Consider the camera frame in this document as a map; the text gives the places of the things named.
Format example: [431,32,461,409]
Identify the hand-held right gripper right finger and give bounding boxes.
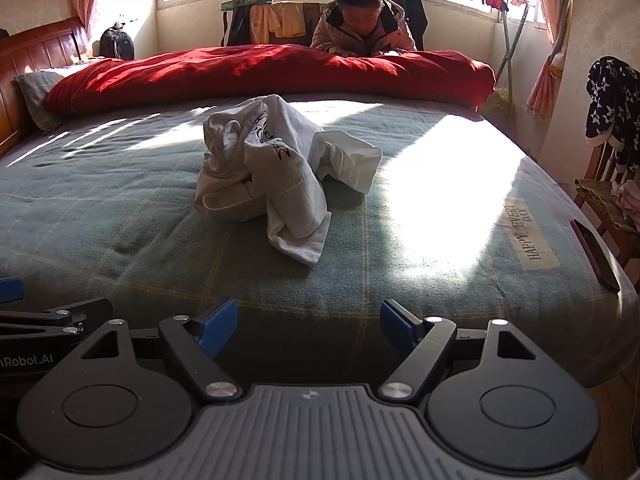
[377,300,543,403]

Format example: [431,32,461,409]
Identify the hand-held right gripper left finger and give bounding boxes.
[75,298,243,403]

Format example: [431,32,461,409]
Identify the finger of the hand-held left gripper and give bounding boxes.
[0,297,114,346]
[0,277,25,304]

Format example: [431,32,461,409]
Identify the white t-shirt with girl print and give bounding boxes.
[194,95,333,267]

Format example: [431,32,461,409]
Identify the white t-shirt with black lettering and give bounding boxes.
[307,130,383,195]

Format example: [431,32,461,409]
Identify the pink folded clothes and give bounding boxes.
[611,180,640,226]

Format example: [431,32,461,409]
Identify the green plaid bed sheet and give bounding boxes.
[0,92,640,391]

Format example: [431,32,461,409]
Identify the grey pillow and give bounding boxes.
[15,62,101,133]

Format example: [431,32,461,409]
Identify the dark red phone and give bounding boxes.
[570,218,621,293]

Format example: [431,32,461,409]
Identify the green woven mat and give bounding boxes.
[574,178,628,231]

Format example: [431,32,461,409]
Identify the wooden headboard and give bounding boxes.
[0,16,91,158]

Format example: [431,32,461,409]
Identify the yellow plastic bag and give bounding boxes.
[482,86,516,121]

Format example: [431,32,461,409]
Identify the red quilt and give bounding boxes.
[42,44,497,116]

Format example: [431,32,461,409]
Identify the wooden chair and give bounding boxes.
[572,140,640,271]

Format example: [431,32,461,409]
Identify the black backpack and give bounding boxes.
[99,22,137,61]

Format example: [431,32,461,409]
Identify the metal drying rack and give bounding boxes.
[360,0,532,103]

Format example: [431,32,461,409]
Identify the yellow cloth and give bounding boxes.
[250,2,307,38]

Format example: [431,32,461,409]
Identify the black star-print garment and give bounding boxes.
[586,56,640,173]

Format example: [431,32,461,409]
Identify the dark jacket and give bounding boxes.
[382,0,428,51]

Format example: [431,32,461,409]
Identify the small green-top table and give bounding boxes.
[221,0,275,48]

